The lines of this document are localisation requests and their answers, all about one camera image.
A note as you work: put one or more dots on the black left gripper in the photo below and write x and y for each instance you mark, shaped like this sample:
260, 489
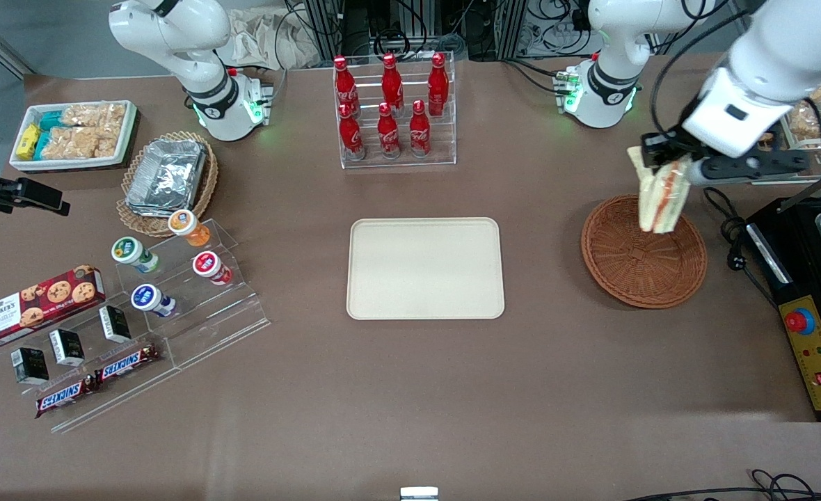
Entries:
669, 143

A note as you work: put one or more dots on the triangle sandwich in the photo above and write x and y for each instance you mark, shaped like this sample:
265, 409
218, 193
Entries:
661, 205

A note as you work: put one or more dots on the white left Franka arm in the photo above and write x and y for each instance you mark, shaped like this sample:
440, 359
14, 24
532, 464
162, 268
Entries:
619, 76

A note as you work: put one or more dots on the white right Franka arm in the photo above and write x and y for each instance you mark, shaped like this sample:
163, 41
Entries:
174, 35

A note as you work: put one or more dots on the light woven wicker basket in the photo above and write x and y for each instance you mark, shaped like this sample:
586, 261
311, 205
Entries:
142, 226

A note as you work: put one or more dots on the brown wicker basket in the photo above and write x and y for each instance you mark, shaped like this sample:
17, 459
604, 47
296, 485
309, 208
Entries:
633, 268

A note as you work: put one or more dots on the white rectangular snack tray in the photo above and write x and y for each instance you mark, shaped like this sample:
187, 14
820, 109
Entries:
131, 132

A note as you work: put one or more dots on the beige plastic tray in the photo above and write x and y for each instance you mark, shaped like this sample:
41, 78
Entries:
417, 271

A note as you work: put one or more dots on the teal snack pack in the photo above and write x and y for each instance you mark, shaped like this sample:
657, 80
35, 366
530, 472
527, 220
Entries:
41, 146
52, 120

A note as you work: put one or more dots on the yellow snack pack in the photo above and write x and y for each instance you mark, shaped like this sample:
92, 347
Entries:
28, 141

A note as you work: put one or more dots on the clear rice cracker pack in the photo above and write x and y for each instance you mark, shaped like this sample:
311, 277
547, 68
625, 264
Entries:
76, 142
94, 115

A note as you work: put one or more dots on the green lid yogurt cup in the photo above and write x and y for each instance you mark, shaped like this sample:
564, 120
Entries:
131, 252

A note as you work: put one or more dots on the red Walkers cookie box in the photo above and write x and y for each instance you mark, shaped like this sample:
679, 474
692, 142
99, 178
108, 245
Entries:
35, 306

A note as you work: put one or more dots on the stacked foil containers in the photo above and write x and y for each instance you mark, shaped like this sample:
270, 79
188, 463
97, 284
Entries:
167, 174

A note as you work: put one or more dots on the small black box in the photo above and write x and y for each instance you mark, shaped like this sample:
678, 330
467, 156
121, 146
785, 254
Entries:
67, 346
30, 365
115, 323

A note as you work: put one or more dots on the blue lid yogurt cup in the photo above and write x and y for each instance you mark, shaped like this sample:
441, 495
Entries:
147, 299

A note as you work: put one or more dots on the orange lid yogurt cup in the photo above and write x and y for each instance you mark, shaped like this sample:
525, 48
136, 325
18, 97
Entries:
186, 226

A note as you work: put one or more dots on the grey metal rod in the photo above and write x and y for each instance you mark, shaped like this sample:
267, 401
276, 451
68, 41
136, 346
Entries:
817, 186

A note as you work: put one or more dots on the clear cracker snack pack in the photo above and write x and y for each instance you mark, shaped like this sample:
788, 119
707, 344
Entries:
817, 125
819, 96

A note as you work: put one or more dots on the grey metal bar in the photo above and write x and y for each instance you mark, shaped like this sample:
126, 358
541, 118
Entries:
3, 49

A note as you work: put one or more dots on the black tabletop machine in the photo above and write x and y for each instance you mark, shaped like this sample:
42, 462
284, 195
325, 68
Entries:
800, 271

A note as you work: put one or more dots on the red lid yogurt cup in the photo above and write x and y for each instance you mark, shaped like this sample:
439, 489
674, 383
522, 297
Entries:
209, 266

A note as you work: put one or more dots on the Snickers chocolate bar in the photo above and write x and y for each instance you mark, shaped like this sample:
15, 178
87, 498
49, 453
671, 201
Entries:
129, 362
66, 396

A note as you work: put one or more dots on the red emergency stop button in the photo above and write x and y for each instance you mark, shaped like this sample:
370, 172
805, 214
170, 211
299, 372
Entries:
799, 321

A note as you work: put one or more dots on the clear acrylic step stand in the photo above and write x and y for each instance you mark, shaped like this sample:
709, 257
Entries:
222, 313
125, 396

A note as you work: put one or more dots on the yellow control panel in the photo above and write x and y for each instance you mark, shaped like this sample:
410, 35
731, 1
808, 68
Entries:
819, 360

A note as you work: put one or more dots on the red cola bottle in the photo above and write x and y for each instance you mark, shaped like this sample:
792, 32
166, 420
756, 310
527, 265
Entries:
438, 83
392, 83
344, 87
351, 136
419, 132
388, 136

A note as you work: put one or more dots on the beige crumpled cloth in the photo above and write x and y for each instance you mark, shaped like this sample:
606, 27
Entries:
264, 42

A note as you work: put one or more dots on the clear acrylic bottle rack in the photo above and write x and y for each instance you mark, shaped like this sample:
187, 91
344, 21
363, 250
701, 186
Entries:
396, 164

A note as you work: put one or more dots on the black equipment rack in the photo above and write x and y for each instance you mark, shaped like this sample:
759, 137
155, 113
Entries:
327, 21

